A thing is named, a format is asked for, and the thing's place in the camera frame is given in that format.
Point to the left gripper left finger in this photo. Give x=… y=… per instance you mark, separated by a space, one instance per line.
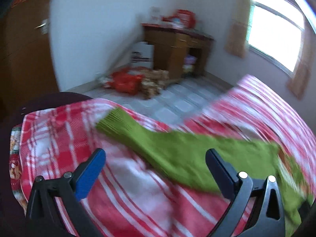
x=43 y=217

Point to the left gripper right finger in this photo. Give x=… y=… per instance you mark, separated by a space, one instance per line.
x=267 y=215

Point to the green striped knit sweater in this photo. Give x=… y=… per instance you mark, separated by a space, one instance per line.
x=180 y=156

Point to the red plaid bed sheet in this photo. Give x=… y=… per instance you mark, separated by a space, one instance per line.
x=129 y=197

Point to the brown wooden door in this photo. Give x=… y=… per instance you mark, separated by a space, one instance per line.
x=27 y=69

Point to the red plastic bag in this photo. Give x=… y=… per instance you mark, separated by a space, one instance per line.
x=126 y=81

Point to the brown patterned bag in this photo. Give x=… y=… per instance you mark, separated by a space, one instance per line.
x=153 y=82

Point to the right beige curtain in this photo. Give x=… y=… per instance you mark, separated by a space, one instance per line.
x=299 y=80

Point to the beige curtain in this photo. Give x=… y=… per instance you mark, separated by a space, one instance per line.
x=236 y=43
x=299 y=80

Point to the stacked books in desk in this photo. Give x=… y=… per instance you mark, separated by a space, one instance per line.
x=189 y=64

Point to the left beige curtain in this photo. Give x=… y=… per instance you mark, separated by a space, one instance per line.
x=236 y=43

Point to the white paper bag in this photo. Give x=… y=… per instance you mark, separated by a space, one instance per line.
x=142 y=55

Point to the wooden desk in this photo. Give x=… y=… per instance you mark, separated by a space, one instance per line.
x=171 y=46

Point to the red gift box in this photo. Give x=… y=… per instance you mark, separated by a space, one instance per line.
x=184 y=17

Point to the window with green frame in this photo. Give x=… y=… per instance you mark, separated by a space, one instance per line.
x=276 y=32

